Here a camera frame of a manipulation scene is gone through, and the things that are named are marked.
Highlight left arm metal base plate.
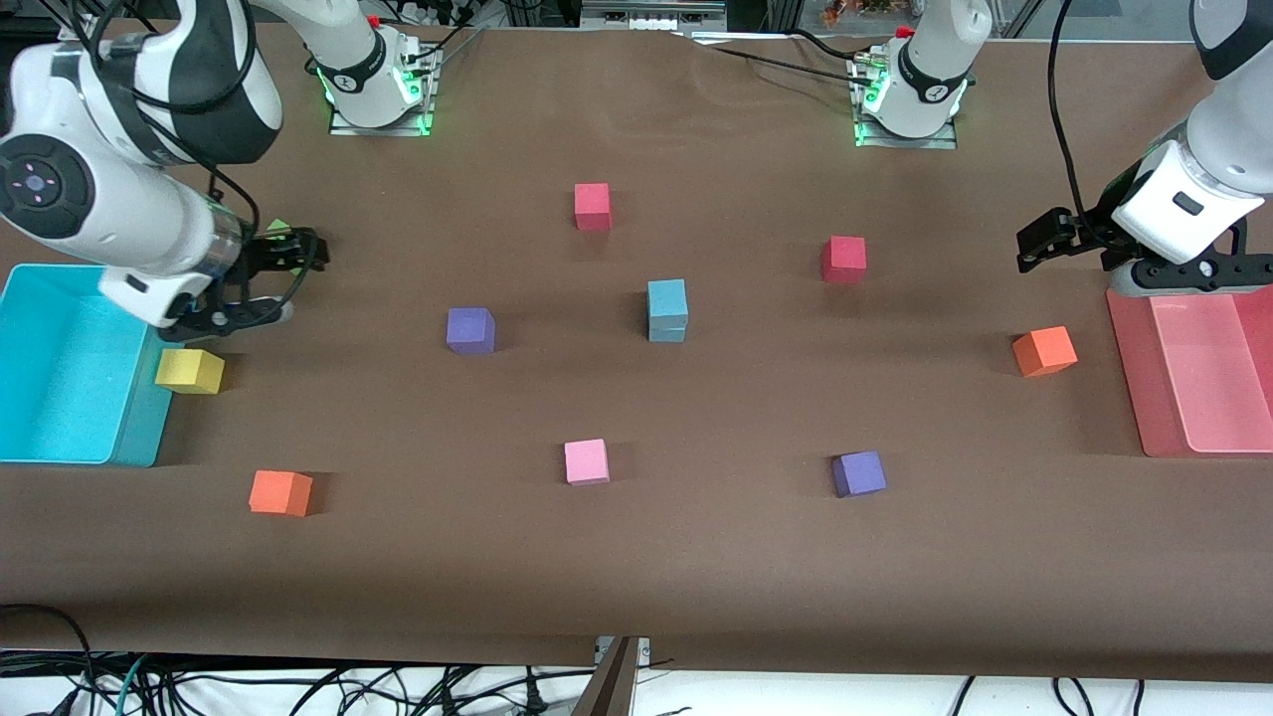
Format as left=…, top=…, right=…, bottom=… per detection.
left=855, top=119, right=959, bottom=150

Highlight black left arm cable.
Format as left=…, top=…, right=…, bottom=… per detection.
left=1049, top=0, right=1095, bottom=220

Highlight teal cable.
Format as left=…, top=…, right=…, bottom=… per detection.
left=114, top=653, right=152, bottom=716

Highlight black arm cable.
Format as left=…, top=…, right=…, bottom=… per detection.
left=60, top=0, right=324, bottom=304
left=1049, top=0, right=1095, bottom=220

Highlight yellow foam block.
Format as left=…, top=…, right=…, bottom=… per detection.
left=154, top=348, right=226, bottom=396

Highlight pink plastic bin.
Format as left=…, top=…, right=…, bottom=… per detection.
left=1106, top=288, right=1273, bottom=459

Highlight orange foam block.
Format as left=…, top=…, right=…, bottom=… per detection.
left=1012, top=326, right=1079, bottom=379
left=249, top=470, right=314, bottom=518

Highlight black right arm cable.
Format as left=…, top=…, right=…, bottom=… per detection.
left=60, top=0, right=324, bottom=304

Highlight pink foam block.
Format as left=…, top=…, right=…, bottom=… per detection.
left=564, top=439, right=611, bottom=486

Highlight black cable on table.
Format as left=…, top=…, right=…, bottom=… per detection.
left=671, top=28, right=876, bottom=81

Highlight cyan plastic bin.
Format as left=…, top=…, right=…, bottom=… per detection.
left=0, top=265, right=198, bottom=468

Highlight metal table bracket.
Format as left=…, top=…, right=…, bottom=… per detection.
left=572, top=636, right=652, bottom=716

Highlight grey power strip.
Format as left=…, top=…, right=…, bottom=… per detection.
left=580, top=0, right=729, bottom=31

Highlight purple foam block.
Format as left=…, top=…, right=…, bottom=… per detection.
left=446, top=307, right=496, bottom=356
left=831, top=451, right=888, bottom=498

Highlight black looped cable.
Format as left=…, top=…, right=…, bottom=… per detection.
left=0, top=604, right=95, bottom=716

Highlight red foam block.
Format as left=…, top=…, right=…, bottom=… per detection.
left=821, top=236, right=867, bottom=284
left=574, top=183, right=613, bottom=232

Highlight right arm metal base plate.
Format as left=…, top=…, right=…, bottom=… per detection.
left=329, top=99, right=436, bottom=138

